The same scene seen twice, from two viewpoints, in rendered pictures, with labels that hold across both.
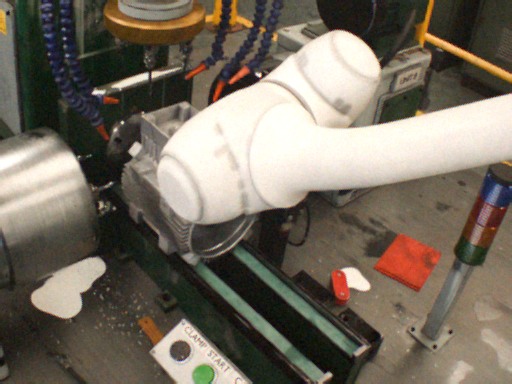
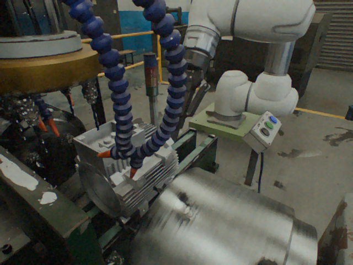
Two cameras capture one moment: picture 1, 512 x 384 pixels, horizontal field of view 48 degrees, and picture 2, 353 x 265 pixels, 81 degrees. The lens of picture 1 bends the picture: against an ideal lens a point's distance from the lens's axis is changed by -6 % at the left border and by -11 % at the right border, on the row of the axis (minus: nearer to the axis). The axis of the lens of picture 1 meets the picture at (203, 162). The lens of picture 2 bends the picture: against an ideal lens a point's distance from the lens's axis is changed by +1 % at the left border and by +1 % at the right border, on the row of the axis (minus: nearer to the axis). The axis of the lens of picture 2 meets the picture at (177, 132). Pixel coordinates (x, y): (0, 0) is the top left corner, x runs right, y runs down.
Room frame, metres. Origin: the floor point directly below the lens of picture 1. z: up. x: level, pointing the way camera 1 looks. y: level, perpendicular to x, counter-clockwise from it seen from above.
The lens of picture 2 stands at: (0.88, 0.47, 1.39)
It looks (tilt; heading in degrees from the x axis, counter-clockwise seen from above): 31 degrees down; 256
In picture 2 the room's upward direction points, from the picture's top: straight up
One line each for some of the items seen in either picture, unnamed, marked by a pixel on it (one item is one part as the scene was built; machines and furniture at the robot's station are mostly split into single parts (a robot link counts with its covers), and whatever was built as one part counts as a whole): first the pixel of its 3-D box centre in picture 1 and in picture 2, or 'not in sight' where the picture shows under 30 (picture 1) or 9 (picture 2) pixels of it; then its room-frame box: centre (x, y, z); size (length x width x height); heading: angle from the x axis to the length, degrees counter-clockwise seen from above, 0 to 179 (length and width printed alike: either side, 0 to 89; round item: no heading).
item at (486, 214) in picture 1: (490, 206); (150, 70); (0.77, -0.50, 1.14); 0.06 x 0.06 x 0.04
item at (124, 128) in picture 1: (135, 143); not in sight; (1.05, 0.14, 1.02); 0.15 x 0.02 x 0.15; 131
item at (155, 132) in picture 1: (181, 139); (112, 146); (0.94, 0.04, 1.11); 0.12 x 0.11 x 0.07; 40
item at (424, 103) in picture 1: (418, 78); not in sight; (1.39, -0.54, 1.07); 0.08 x 0.07 x 0.20; 41
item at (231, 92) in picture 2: not in sight; (232, 91); (0.34, -0.50, 1.00); 0.18 x 0.16 x 0.22; 138
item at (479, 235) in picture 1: (481, 226); (151, 80); (0.77, -0.50, 1.10); 0.06 x 0.06 x 0.04
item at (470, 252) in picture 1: (473, 244); (151, 89); (0.77, -0.50, 1.05); 0.06 x 0.06 x 0.04
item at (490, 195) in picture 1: (499, 186); (150, 61); (0.77, -0.50, 1.19); 0.06 x 0.06 x 0.04
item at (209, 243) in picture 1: (191, 192); (129, 168); (0.91, 0.02, 1.02); 0.20 x 0.19 x 0.19; 40
